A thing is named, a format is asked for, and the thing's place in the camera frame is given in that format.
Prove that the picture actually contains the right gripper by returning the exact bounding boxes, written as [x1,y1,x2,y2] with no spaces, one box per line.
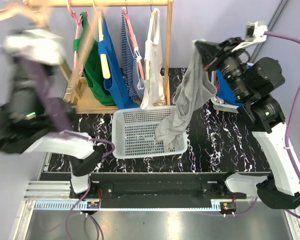
[194,36,251,102]

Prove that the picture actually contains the grey tank top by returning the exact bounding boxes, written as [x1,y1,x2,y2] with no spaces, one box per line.
[155,38,217,152]

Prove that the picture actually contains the beige wooden hanger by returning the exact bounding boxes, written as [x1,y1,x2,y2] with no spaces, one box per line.
[0,0,101,103]

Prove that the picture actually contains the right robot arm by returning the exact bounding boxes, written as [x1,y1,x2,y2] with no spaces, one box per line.
[194,37,300,210]

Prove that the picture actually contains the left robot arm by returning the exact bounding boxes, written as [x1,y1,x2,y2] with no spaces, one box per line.
[0,28,103,198]

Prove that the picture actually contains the green tank top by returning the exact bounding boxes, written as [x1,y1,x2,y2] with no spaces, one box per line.
[80,23,116,106]

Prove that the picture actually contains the cream wooden hanger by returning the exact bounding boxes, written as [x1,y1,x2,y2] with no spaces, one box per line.
[92,0,111,79]

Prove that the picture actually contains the pink plastic hanger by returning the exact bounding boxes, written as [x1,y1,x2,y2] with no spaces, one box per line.
[67,0,89,68]

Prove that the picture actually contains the white-top hanger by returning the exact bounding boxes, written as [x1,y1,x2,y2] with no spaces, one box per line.
[150,0,160,21]

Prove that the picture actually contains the pink striped-top hanger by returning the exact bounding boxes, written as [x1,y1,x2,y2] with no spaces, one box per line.
[123,7,145,80]

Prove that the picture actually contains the blue white striped tank top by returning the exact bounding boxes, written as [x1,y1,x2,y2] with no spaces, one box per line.
[121,8,146,101]

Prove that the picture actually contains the wooden clothes rack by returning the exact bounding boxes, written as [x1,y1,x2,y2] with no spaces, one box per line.
[23,0,173,114]

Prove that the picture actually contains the blue cloth in bin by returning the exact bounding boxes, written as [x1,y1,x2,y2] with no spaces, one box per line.
[216,70,243,106]

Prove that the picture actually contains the white right bin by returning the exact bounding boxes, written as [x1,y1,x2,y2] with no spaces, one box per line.
[211,70,241,114]

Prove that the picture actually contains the white perforated plastic basket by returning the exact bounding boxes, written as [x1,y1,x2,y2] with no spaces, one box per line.
[111,105,188,159]

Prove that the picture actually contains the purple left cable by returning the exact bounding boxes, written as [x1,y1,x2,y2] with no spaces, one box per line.
[22,57,116,240]

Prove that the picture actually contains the purple cable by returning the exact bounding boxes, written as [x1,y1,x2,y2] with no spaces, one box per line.
[22,57,116,240]
[198,30,300,222]

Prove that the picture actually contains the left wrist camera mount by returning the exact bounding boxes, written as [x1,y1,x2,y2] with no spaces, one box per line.
[1,28,65,66]

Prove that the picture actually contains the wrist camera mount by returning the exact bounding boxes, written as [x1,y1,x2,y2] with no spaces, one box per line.
[1,28,65,66]
[232,21,268,52]

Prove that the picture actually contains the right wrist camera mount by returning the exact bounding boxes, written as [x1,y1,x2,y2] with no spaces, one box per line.
[232,21,268,52]

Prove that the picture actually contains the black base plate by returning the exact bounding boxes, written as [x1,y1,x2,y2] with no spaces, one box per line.
[38,171,266,210]

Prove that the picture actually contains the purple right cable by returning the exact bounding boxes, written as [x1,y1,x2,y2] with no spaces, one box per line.
[198,30,300,222]

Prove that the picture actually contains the aluminium rail frame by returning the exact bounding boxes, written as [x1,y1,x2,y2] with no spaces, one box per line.
[12,180,300,240]

